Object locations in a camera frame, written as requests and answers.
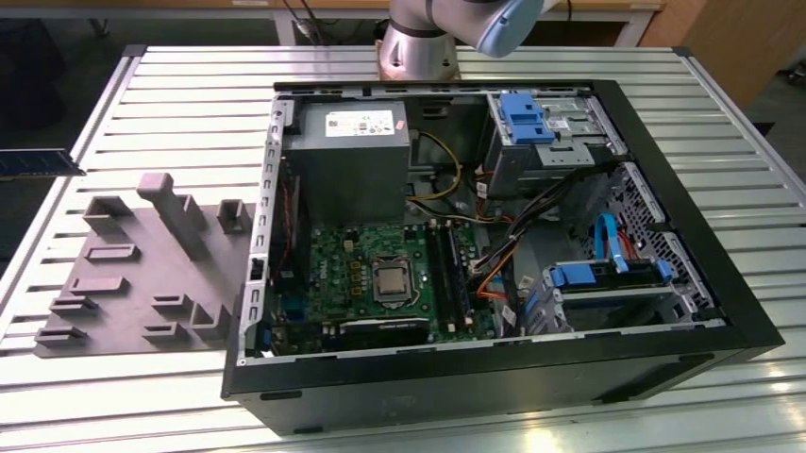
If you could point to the thin metal locking lever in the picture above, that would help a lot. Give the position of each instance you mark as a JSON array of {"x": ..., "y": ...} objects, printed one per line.
[{"x": 417, "y": 295}]

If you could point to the grey power supply unit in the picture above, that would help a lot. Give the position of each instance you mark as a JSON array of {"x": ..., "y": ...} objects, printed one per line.
[{"x": 341, "y": 179}]

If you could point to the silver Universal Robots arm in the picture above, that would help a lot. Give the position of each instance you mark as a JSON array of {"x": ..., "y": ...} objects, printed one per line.
[{"x": 416, "y": 52}]

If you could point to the brown wooden cabinet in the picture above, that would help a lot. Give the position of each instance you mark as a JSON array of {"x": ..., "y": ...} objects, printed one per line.
[{"x": 744, "y": 38}]

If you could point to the black RAM slot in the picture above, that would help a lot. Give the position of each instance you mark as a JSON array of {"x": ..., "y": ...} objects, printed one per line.
[{"x": 441, "y": 283}]

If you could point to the metal disk bay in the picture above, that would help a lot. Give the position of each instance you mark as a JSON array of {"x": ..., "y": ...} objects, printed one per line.
[{"x": 617, "y": 295}]

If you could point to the hard disk in blue carrier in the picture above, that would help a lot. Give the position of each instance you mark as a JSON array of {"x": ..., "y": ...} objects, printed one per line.
[{"x": 573, "y": 276}]

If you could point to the green motherboard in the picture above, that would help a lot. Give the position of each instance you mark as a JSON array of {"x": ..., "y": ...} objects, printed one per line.
[{"x": 334, "y": 245}]

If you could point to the grey parts rack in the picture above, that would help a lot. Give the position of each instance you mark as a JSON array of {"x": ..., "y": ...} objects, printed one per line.
[{"x": 158, "y": 269}]

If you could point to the black graphics card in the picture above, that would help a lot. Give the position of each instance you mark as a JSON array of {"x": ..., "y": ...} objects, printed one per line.
[{"x": 378, "y": 332}]

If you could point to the blue plastic drive latch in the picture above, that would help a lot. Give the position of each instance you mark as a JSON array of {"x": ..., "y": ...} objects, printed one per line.
[{"x": 523, "y": 118}]

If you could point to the black PC case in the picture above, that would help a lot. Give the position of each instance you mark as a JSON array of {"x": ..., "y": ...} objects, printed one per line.
[{"x": 441, "y": 391}]

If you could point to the metal drive cage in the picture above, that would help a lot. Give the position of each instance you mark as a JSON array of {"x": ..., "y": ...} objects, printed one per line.
[{"x": 567, "y": 158}]

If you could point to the silver CPU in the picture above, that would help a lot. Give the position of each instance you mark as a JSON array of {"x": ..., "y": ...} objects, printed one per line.
[{"x": 392, "y": 279}]

